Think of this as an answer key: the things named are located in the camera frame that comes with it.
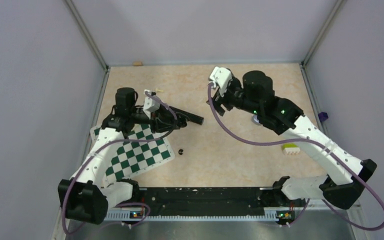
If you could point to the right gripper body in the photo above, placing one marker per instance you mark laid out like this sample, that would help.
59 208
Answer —
233 95

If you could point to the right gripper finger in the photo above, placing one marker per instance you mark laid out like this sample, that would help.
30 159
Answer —
217 99
220 110

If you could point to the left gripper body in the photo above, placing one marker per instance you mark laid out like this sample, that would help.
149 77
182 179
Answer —
155 124

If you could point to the black earbud case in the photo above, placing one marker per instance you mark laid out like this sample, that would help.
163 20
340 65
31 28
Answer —
181 123

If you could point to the lavender earbud charging case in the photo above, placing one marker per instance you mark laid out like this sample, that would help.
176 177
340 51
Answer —
255 120

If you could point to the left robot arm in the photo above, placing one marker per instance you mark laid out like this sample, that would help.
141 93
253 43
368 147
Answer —
85 197

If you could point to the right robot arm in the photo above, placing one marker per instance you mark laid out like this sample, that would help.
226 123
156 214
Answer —
345 175

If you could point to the black glitter microphone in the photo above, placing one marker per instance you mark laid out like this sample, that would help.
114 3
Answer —
188 116

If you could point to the green white chessboard mat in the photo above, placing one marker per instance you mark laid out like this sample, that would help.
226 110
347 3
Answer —
131 159

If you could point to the cork stopper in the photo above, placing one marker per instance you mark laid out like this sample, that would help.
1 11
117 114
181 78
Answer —
137 63

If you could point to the green white toy brick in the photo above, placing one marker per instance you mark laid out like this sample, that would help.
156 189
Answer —
290 149

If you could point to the purple small object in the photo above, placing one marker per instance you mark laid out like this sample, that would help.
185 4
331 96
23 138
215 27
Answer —
323 116

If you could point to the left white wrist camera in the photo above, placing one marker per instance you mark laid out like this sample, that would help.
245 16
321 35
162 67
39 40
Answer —
150 105

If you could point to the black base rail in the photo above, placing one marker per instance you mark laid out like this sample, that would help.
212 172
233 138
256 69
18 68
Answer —
218 204

